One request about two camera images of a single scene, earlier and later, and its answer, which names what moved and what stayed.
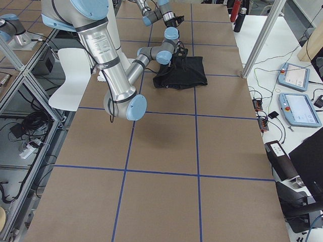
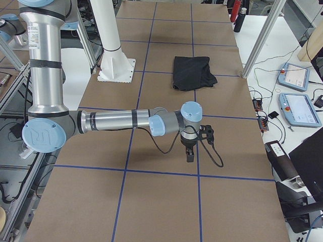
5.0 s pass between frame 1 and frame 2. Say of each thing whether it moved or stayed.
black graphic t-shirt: moved
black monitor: stayed
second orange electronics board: stayed
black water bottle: stayed
